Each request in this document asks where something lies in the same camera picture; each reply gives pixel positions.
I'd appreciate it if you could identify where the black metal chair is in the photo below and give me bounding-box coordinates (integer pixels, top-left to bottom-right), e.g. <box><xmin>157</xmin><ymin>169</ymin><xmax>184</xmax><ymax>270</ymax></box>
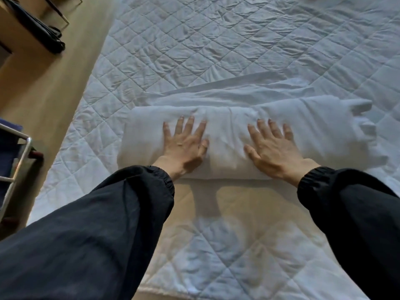
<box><xmin>42</xmin><ymin>0</ymin><xmax>83</xmax><ymax>28</ymax></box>

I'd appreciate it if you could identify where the chrome metal cart frame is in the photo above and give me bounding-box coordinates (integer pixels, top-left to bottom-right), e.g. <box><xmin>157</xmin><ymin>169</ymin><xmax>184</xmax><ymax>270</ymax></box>
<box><xmin>0</xmin><ymin>121</ymin><xmax>44</xmax><ymax>222</ymax></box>

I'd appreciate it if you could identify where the person's left hand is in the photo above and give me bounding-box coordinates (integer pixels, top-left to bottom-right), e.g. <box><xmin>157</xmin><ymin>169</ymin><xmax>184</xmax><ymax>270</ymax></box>
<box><xmin>152</xmin><ymin>115</ymin><xmax>209</xmax><ymax>182</ymax></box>

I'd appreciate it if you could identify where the person's left forearm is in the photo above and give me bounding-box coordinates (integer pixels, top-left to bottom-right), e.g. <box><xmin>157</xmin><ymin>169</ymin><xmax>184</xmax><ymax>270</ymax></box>
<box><xmin>0</xmin><ymin>165</ymin><xmax>175</xmax><ymax>300</ymax></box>

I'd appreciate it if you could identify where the white duvet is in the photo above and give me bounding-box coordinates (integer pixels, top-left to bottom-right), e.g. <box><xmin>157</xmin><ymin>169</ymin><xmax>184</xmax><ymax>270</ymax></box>
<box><xmin>117</xmin><ymin>71</ymin><xmax>388</xmax><ymax>180</ymax></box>

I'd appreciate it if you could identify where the person's right forearm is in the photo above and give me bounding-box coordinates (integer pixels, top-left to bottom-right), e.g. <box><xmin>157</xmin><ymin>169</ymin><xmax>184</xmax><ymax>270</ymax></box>
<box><xmin>297</xmin><ymin>167</ymin><xmax>400</xmax><ymax>300</ymax></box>

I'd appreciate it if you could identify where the quilted white mattress pad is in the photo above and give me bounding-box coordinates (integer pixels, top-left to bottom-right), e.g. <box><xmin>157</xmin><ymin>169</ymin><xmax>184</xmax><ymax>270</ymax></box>
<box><xmin>26</xmin><ymin>0</ymin><xmax>400</xmax><ymax>300</ymax></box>

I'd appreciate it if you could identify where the dark grey backpack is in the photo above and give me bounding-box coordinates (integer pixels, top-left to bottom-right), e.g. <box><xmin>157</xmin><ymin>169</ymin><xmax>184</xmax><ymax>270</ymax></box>
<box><xmin>1</xmin><ymin>0</ymin><xmax>66</xmax><ymax>55</ymax></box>

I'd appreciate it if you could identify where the navy blue fabric laundry bag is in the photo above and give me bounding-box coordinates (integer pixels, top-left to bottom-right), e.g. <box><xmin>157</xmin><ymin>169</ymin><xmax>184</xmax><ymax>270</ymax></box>
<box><xmin>0</xmin><ymin>118</ymin><xmax>24</xmax><ymax>203</ymax></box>

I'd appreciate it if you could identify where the person's right hand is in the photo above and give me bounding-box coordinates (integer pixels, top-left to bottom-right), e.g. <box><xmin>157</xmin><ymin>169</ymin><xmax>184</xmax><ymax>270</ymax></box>
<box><xmin>243</xmin><ymin>119</ymin><xmax>321</xmax><ymax>188</ymax></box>

